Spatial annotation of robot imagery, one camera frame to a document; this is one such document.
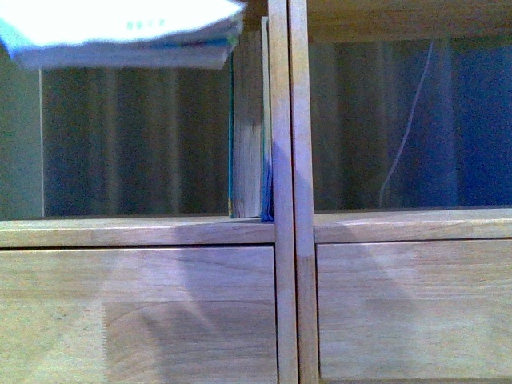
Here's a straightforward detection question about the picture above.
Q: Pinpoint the upper right wooden drawer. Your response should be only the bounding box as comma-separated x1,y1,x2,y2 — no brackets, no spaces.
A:
317,240,511,381

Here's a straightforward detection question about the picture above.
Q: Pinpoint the thick teal-covered upright book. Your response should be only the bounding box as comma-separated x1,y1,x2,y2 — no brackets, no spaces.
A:
229,30,263,218

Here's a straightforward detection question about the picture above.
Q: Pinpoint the dark curtain behind shelf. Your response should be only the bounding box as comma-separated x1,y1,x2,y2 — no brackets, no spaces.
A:
42,37,511,216

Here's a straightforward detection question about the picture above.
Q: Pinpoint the upper left wooden drawer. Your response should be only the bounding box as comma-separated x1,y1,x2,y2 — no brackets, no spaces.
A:
1,246,278,383

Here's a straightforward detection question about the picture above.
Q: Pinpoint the thin white upright book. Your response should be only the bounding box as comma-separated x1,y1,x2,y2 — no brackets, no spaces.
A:
261,16,274,222

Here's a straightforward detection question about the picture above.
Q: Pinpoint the left wooden shelf unit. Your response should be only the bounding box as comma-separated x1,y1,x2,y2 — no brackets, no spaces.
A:
1,1,298,383

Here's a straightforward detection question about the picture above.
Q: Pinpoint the right wooden shelf unit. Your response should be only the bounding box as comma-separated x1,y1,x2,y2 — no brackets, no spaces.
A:
289,1,511,383

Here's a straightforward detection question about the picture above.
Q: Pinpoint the white flat-lying book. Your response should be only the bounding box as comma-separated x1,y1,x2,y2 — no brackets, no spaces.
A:
1,1,247,70

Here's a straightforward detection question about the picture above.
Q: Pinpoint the wooden shelf unit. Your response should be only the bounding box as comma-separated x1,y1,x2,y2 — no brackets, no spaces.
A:
289,1,511,383
1,1,298,383

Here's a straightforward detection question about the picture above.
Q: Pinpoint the thin white hanging cable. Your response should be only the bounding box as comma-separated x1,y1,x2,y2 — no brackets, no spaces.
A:
379,39,436,207

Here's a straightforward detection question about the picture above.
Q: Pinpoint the wooden drawer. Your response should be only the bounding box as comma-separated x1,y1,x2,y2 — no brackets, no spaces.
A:
1,246,278,383
317,240,511,381

